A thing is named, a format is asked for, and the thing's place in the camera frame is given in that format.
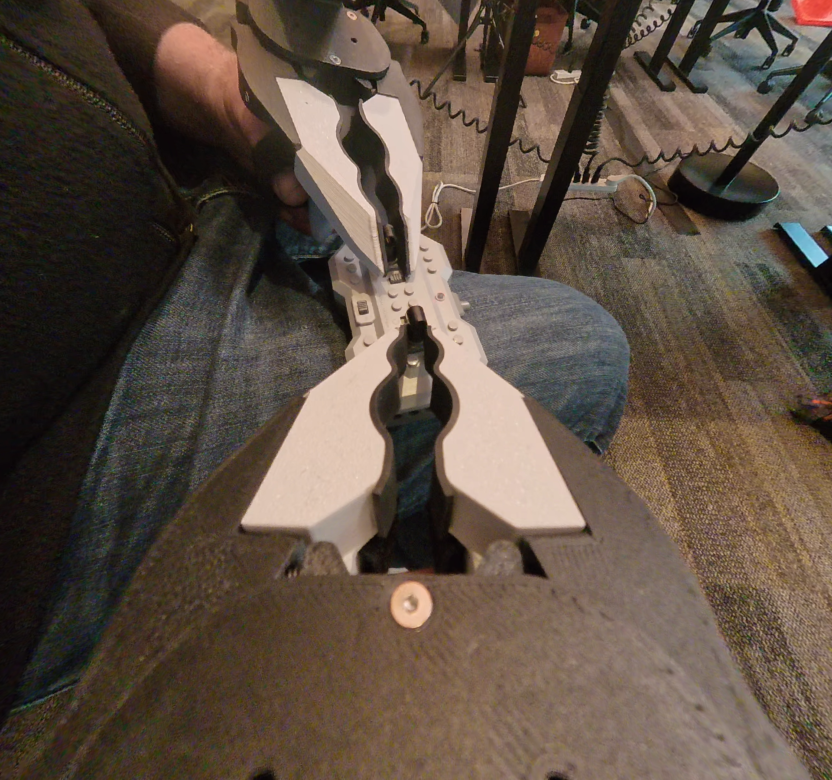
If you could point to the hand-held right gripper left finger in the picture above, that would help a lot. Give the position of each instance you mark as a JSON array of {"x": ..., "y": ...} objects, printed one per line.
[{"x": 312, "y": 468}]

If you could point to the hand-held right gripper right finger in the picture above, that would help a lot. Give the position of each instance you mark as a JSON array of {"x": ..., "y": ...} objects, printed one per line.
[{"x": 514, "y": 468}]

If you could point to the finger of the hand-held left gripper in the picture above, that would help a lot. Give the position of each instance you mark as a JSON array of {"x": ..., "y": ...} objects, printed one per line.
[
  {"x": 325, "y": 156},
  {"x": 397, "y": 156}
]

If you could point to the grey remote controller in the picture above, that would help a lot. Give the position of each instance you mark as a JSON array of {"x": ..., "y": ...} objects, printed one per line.
[{"x": 390, "y": 299}]

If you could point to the grey orange toy arm piece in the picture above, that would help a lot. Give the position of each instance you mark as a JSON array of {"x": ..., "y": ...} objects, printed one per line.
[{"x": 815, "y": 412}]

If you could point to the person's left forearm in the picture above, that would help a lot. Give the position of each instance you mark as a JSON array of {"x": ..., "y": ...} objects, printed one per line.
[{"x": 117, "y": 1}]

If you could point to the person's left hand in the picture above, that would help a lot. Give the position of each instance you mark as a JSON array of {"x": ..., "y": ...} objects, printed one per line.
[{"x": 202, "y": 85}]

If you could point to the black chair base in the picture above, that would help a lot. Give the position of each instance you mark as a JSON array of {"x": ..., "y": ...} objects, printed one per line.
[{"x": 390, "y": 7}]

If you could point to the person's blue jeans leg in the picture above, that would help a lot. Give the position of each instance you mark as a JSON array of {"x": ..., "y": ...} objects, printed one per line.
[{"x": 546, "y": 338}]

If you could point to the brown leather bag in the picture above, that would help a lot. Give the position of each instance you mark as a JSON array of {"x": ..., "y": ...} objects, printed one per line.
[{"x": 544, "y": 33}]

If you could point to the white power strip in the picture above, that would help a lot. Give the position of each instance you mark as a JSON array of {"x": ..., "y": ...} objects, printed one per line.
[{"x": 592, "y": 188}]

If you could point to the black round stand base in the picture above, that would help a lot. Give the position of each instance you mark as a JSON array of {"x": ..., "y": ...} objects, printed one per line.
[{"x": 722, "y": 189}]

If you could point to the small black office chair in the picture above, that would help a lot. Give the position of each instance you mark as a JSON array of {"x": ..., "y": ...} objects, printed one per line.
[{"x": 767, "y": 1}]

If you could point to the orange traffic cone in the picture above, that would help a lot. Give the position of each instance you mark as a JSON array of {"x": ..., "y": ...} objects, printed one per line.
[{"x": 815, "y": 3}]

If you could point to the black table frame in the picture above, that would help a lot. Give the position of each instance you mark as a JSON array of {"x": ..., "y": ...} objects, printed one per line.
[{"x": 585, "y": 92}]

